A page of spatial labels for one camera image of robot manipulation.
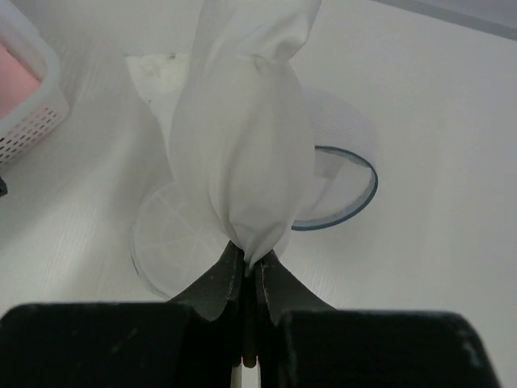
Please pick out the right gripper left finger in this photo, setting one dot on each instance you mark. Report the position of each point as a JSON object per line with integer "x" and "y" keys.
{"x": 192, "y": 340}

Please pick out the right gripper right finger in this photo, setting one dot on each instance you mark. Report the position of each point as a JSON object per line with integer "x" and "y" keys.
{"x": 304, "y": 342}

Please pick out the white bra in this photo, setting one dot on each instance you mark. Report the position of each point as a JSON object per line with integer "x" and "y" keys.
{"x": 240, "y": 144}

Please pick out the round mesh laundry bag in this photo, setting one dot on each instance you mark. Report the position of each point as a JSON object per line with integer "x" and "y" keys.
{"x": 171, "y": 247}

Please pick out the pink garment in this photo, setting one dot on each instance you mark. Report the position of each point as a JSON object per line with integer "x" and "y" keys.
{"x": 18, "y": 80}

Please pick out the white plastic basket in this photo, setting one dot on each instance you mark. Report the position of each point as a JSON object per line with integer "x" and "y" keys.
{"x": 46, "y": 108}

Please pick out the right aluminium frame post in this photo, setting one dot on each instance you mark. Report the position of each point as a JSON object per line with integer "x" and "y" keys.
{"x": 497, "y": 18}

